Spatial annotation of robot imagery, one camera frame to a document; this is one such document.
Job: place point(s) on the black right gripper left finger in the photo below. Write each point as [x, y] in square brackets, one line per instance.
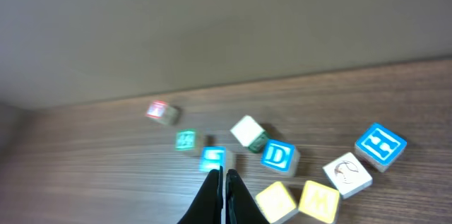
[207, 205]

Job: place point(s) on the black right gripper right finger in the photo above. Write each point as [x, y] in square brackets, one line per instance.
[240, 207]

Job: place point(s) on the yellow top wooden block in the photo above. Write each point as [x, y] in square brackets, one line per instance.
[320, 202]

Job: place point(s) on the yellow-sided wooden block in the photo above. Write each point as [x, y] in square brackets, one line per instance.
[276, 203]

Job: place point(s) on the blue wooden block left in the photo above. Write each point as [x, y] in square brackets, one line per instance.
[214, 157]

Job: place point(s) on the blue D wooden block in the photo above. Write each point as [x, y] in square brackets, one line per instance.
[281, 157]

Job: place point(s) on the green Z wooden block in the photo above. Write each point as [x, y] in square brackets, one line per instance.
[190, 142]

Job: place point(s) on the plain green-edged wooden block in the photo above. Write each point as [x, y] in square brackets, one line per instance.
[250, 134]

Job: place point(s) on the red Y wooden block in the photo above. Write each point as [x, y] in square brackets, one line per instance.
[162, 112]

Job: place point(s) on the plain picture wooden block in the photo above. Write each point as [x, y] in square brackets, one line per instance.
[348, 175]

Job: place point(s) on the blue wooden block right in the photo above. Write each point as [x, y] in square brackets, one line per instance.
[380, 147]

